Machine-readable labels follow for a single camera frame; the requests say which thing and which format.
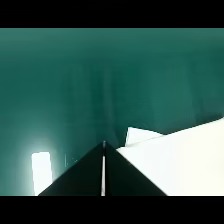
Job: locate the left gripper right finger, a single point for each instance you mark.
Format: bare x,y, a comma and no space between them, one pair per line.
128,178

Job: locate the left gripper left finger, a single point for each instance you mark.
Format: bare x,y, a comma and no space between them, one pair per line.
81,177

